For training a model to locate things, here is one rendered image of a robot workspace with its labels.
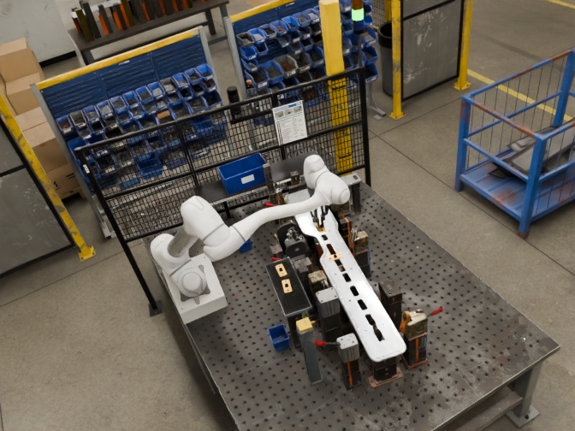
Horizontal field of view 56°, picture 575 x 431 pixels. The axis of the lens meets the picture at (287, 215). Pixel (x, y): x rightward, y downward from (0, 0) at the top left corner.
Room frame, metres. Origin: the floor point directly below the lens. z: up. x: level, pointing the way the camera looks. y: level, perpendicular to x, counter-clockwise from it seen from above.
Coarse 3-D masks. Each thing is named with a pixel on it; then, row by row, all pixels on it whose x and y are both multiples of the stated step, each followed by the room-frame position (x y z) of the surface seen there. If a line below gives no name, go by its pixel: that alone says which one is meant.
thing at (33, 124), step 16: (32, 112) 5.24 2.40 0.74; (32, 128) 4.89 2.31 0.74; (48, 128) 4.82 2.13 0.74; (32, 144) 4.58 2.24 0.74; (48, 144) 4.58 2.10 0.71; (48, 160) 4.54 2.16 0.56; (64, 160) 4.60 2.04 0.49; (48, 176) 4.51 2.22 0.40; (64, 176) 4.57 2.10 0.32; (64, 192) 4.54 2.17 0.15; (80, 192) 4.60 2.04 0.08
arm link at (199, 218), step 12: (192, 204) 1.95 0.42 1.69; (204, 204) 1.95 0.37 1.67; (192, 216) 1.91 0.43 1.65; (204, 216) 1.90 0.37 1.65; (216, 216) 1.91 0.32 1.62; (180, 228) 2.07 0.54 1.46; (192, 228) 1.89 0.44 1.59; (204, 228) 1.86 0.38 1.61; (156, 240) 2.25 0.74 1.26; (168, 240) 2.20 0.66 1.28; (180, 240) 2.03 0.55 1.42; (192, 240) 1.99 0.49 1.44; (156, 252) 2.20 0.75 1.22; (168, 252) 2.14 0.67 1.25; (180, 252) 2.08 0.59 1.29; (168, 264) 2.13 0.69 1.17; (180, 264) 2.14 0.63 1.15
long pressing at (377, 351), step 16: (304, 192) 2.73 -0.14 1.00; (304, 224) 2.43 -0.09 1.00; (336, 224) 2.38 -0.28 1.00; (320, 240) 2.26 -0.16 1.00; (336, 240) 2.24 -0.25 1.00; (352, 256) 2.10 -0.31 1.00; (336, 272) 1.99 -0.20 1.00; (352, 272) 1.97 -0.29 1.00; (336, 288) 1.88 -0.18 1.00; (368, 288) 1.84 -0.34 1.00; (352, 304) 1.75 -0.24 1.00; (368, 304) 1.73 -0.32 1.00; (352, 320) 1.66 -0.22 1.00; (384, 320) 1.62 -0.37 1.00; (368, 336) 1.54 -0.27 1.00; (384, 336) 1.53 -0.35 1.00; (400, 336) 1.51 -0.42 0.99; (368, 352) 1.45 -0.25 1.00; (384, 352) 1.44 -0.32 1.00; (400, 352) 1.42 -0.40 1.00
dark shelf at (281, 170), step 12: (300, 156) 3.10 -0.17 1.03; (276, 168) 3.01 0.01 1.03; (288, 168) 2.99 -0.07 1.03; (300, 168) 2.96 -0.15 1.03; (216, 180) 3.01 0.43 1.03; (276, 180) 2.88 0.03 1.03; (288, 180) 2.88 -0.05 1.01; (204, 192) 2.91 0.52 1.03; (216, 192) 2.88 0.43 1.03; (240, 192) 2.83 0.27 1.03
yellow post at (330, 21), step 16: (320, 0) 3.30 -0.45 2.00; (336, 0) 3.25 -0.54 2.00; (336, 16) 3.23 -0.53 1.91; (336, 32) 3.23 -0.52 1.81; (336, 48) 3.23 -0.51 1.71; (336, 64) 3.22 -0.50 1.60; (336, 80) 3.22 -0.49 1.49; (336, 112) 3.22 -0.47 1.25; (336, 144) 3.25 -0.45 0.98; (336, 160) 3.29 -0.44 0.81
